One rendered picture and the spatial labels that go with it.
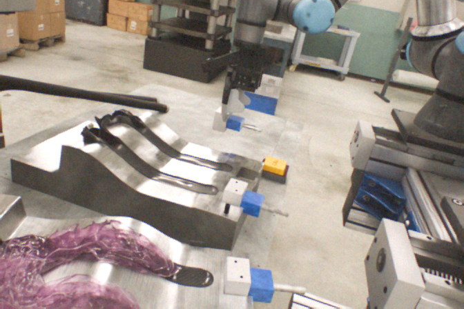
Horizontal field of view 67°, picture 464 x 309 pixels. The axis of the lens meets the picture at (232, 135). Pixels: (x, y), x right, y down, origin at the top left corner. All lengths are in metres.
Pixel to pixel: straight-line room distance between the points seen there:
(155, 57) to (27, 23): 1.59
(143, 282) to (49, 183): 0.37
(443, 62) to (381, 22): 6.21
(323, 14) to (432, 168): 0.47
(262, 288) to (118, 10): 7.15
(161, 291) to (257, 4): 0.63
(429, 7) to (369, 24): 6.13
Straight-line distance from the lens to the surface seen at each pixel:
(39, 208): 0.82
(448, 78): 0.97
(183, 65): 4.72
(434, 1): 1.03
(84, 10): 7.73
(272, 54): 6.38
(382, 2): 7.17
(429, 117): 0.97
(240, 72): 0.89
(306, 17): 0.75
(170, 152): 0.86
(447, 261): 0.61
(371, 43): 7.20
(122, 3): 7.48
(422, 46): 1.06
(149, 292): 0.55
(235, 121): 0.94
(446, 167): 1.00
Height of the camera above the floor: 1.28
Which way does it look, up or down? 23 degrees down
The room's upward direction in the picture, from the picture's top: 11 degrees clockwise
